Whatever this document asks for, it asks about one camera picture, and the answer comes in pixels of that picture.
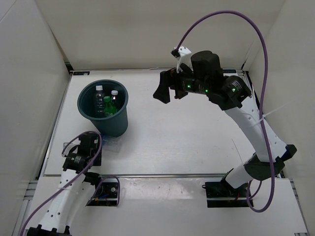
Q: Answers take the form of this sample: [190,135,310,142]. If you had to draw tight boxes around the clear unlabelled plastic bottle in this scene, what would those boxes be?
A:
[94,85,105,118]

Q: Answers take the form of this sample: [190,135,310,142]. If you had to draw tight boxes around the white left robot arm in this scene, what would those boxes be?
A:
[20,131,103,236]

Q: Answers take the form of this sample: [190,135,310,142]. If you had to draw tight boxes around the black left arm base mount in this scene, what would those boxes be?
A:
[86,176,121,207]

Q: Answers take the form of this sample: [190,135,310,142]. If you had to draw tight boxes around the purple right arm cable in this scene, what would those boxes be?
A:
[173,10,275,212]

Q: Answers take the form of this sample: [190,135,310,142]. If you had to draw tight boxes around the clear bottle blue Pocari label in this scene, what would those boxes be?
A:
[102,136,122,153]

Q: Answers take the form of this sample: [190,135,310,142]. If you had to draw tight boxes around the dark teal plastic bin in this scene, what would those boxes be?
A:
[77,80,128,137]

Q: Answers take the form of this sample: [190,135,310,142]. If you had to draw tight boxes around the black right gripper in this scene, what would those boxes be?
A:
[154,62,211,104]

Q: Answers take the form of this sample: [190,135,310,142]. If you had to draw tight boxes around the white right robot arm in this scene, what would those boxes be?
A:
[153,47,297,197]

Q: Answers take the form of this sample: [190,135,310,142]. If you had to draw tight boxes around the green plastic soda bottle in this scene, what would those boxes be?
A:
[103,96,117,117]

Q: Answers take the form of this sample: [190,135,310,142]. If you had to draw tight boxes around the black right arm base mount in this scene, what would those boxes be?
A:
[202,181,249,208]

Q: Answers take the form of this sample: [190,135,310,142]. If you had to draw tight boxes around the clear bottle with blue label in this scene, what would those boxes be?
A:
[111,90,119,105]

